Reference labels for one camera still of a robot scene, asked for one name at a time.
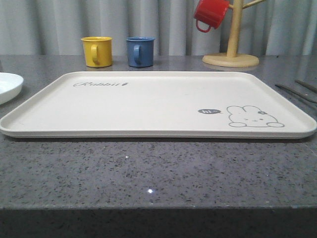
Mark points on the blue mug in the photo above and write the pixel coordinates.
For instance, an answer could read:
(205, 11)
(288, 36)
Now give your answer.
(140, 51)

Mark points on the white round plate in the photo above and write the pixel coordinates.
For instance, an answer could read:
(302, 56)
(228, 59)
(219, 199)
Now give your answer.
(10, 86)

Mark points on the cream rabbit serving tray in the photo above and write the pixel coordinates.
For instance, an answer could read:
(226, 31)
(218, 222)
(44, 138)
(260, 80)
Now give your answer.
(158, 104)

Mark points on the yellow mug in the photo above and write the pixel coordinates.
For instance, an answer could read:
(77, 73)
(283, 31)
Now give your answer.
(97, 51)

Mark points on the grey curtain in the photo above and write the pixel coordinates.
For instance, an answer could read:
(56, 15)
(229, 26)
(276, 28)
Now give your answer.
(55, 27)

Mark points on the wooden mug tree stand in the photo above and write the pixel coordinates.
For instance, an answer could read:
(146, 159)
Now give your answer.
(231, 58)

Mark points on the red mug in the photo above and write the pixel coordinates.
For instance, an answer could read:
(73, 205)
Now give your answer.
(210, 12)

